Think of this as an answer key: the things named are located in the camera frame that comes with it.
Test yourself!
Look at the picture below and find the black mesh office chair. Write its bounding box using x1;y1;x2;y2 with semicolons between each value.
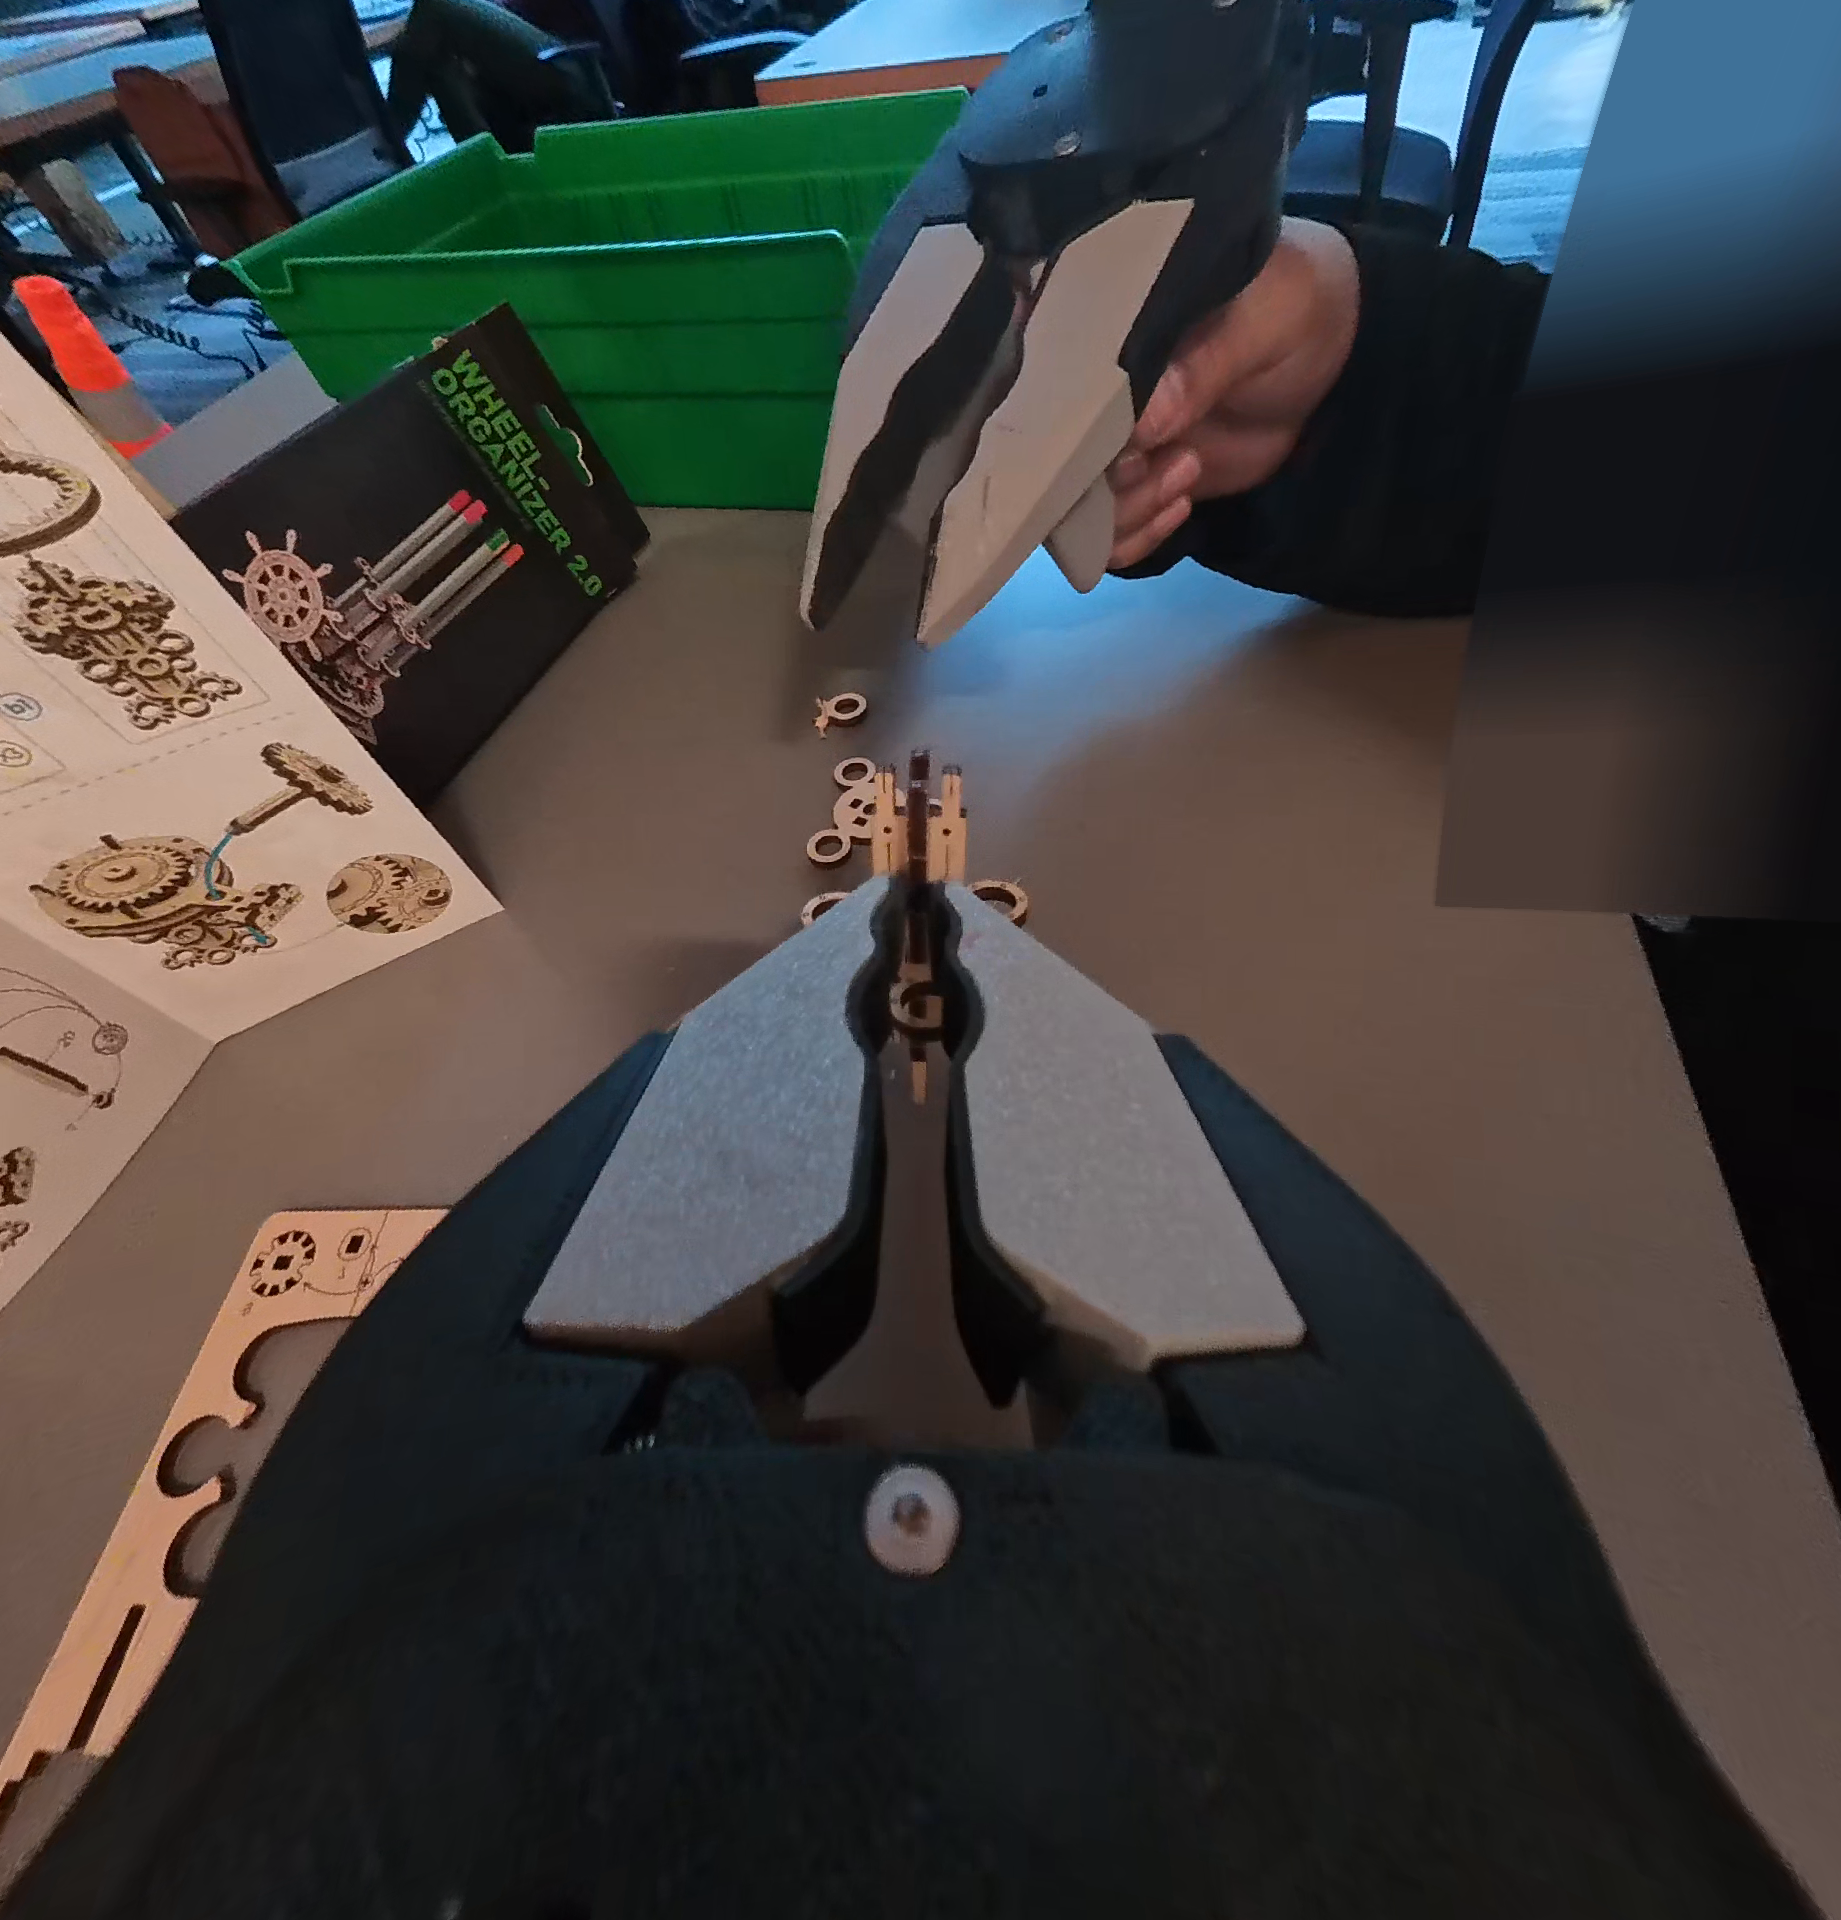
196;0;416;216

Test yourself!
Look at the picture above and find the black model kit box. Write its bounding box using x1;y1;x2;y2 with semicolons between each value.
171;306;654;805

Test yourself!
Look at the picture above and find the laser-cut wooden part sheet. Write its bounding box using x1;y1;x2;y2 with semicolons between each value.
0;1206;456;1911

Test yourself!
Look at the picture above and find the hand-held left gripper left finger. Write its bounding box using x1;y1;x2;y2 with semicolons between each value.
524;878;893;1398

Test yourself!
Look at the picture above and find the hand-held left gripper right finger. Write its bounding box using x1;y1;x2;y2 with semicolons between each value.
939;878;1307;1409

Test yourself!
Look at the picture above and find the wooden model assembly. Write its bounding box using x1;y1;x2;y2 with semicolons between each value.
803;746;1033;1110

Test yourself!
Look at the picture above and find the orange-edged office desk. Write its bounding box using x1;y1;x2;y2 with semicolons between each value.
752;0;1016;109

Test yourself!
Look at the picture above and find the orange traffic cone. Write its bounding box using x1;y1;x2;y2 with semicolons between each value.
11;274;176;461

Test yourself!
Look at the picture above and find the wooden office desk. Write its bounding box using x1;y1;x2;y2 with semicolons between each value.
0;0;237;173

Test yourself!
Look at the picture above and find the dark green office chair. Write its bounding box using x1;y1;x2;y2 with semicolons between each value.
395;0;619;152

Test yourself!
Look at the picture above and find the brown chair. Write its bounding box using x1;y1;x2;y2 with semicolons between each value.
113;66;267;231

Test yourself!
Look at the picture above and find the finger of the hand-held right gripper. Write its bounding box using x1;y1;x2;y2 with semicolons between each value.
912;194;1197;652
798;217;1016;630

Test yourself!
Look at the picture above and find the person's right forearm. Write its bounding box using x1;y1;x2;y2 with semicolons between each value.
1181;223;1553;623

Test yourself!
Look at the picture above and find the printed instruction sheet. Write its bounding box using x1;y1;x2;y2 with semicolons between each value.
0;284;505;1351

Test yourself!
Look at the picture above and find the person's right hand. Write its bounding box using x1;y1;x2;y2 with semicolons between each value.
1110;223;1366;568

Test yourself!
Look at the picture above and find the green plastic bin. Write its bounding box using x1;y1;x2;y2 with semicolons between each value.
229;223;866;514
525;87;970;285

